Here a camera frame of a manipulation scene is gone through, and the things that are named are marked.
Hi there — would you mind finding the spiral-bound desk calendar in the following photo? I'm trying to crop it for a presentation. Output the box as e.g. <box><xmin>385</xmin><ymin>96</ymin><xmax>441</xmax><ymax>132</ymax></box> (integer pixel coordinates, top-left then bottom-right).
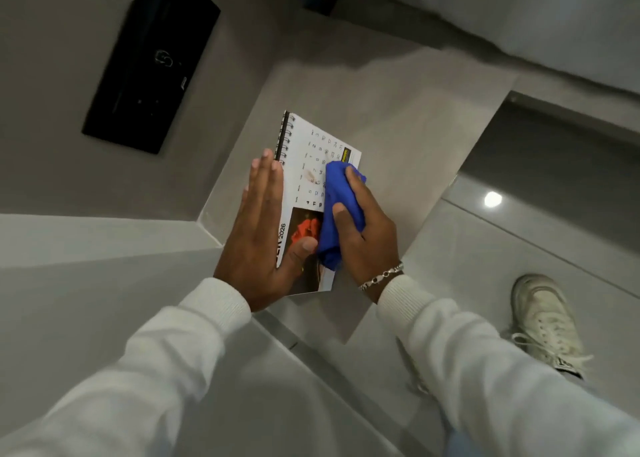
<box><xmin>273</xmin><ymin>110</ymin><xmax>363</xmax><ymax>297</ymax></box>

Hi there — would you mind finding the black glass wall panel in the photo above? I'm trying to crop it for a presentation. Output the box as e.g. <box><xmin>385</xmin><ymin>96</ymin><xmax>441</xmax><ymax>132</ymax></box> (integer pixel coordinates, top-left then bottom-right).
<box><xmin>81</xmin><ymin>0</ymin><xmax>222</xmax><ymax>156</ymax></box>

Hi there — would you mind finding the blue cleaning cloth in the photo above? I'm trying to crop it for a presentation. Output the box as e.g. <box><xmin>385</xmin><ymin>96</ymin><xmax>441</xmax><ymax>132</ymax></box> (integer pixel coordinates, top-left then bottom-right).
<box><xmin>316</xmin><ymin>160</ymin><xmax>368</xmax><ymax>273</ymax></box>

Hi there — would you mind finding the person's right forearm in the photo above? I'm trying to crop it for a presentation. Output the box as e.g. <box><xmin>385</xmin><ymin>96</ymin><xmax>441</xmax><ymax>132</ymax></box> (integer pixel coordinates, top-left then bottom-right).
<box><xmin>376</xmin><ymin>274</ymin><xmax>640</xmax><ymax>457</ymax></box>

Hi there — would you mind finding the person's right hand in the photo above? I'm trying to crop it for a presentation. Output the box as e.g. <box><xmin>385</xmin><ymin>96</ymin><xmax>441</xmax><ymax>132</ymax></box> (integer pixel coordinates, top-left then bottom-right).
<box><xmin>332</xmin><ymin>166</ymin><xmax>404</xmax><ymax>289</ymax></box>

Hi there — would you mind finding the white sneaker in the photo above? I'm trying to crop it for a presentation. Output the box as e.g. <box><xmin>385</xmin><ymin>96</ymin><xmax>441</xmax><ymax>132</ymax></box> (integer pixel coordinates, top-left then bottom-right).
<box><xmin>507</xmin><ymin>273</ymin><xmax>595</xmax><ymax>378</ymax></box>

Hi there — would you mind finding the silver chain bracelet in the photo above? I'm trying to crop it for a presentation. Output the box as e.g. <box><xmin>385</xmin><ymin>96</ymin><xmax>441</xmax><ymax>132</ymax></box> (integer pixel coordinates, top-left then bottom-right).
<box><xmin>357</xmin><ymin>263</ymin><xmax>405</xmax><ymax>292</ymax></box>

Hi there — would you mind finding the person's left hand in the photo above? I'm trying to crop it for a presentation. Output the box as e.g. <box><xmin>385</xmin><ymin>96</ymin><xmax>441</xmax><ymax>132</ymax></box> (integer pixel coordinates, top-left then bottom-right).
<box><xmin>214</xmin><ymin>148</ymin><xmax>319</xmax><ymax>313</ymax></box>

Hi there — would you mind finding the person's left forearm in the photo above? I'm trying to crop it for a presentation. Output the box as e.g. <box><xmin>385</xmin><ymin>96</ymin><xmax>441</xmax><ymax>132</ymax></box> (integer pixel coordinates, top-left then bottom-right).
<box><xmin>0</xmin><ymin>277</ymin><xmax>253</xmax><ymax>457</ymax></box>

